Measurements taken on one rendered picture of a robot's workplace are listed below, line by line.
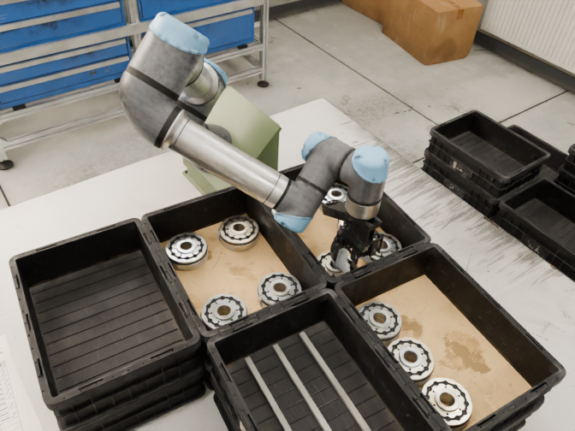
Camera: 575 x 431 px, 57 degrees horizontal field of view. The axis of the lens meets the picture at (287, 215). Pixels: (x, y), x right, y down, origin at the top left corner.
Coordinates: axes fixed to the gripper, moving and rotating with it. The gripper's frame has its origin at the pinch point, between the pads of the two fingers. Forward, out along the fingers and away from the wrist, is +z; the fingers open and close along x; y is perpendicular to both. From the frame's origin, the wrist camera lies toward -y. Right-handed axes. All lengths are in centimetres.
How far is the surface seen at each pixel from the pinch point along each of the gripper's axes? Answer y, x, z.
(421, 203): -17, 47, 15
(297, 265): -2.8, -12.6, -3.7
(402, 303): 16.0, 5.5, 1.9
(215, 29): -209, 69, 39
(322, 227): -14.4, 3.6, 2.0
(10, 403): -14, -80, 15
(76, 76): -205, -14, 46
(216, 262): -17.7, -26.8, 2.0
